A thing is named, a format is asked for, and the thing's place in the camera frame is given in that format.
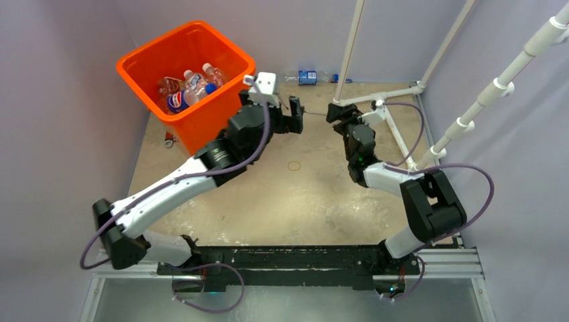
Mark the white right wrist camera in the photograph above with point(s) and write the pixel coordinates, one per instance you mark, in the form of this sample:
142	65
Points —
376	115

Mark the small label clear bottle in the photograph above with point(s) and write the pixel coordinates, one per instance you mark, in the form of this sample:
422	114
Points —
195	82

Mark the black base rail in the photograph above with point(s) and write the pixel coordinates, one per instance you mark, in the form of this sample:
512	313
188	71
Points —
354	266

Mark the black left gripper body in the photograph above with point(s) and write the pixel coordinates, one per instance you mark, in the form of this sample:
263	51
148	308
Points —
283	123

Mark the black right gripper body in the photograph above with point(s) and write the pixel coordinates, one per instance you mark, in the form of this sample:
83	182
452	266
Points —
347	127

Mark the tan rubber band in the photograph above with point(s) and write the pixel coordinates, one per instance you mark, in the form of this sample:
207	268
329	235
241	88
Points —
294	165

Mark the red adjustable wrench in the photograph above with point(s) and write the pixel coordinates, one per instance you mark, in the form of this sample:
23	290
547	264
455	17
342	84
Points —
169	140

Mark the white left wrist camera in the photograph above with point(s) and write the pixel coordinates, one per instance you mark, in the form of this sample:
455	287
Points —
263	88

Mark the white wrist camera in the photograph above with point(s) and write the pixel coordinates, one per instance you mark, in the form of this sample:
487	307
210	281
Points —
263	88
376	115

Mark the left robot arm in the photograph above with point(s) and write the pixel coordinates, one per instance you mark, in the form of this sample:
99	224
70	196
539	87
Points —
123	226

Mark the wide clear plastic bottle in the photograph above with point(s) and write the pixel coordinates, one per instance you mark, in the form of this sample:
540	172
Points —
214	75

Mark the yellow black screwdriver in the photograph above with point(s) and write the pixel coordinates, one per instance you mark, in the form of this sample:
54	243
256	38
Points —
315	113

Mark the pepsi label bottle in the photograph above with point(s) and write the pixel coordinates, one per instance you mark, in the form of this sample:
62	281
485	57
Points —
182	100

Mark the white pvc pipe frame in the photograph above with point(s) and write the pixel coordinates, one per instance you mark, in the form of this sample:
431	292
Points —
487	40

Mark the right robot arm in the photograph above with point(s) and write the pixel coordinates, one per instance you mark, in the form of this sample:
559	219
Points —
431	205

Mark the orange plastic bin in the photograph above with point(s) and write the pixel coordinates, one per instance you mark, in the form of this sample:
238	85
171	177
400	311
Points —
189	47

